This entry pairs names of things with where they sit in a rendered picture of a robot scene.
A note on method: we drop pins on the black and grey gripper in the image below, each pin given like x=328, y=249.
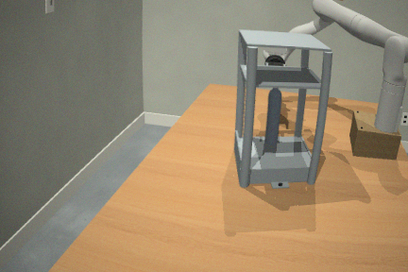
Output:
x=274, y=58

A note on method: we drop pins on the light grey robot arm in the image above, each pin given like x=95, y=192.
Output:
x=395, y=55

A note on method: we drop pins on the grey shelving unit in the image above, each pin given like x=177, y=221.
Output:
x=289, y=159

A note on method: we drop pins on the dark grey cylinder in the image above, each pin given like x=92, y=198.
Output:
x=273, y=117

